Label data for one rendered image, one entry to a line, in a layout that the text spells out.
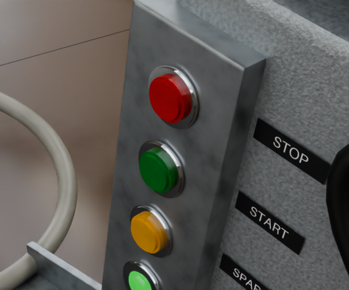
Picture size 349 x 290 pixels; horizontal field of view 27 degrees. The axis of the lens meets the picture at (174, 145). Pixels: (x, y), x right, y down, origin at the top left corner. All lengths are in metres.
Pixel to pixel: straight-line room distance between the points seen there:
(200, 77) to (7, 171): 2.20
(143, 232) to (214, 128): 0.10
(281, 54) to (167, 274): 0.18
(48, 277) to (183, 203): 0.63
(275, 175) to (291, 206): 0.02
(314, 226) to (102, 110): 2.49
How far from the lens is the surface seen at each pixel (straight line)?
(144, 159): 0.41
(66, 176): 1.15
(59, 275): 1.00
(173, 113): 0.38
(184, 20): 0.37
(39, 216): 2.39
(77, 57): 3.15
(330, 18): 0.34
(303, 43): 0.34
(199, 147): 0.39
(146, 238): 0.45
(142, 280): 0.48
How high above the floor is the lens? 1.69
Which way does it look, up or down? 38 degrees down
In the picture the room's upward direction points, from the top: 10 degrees clockwise
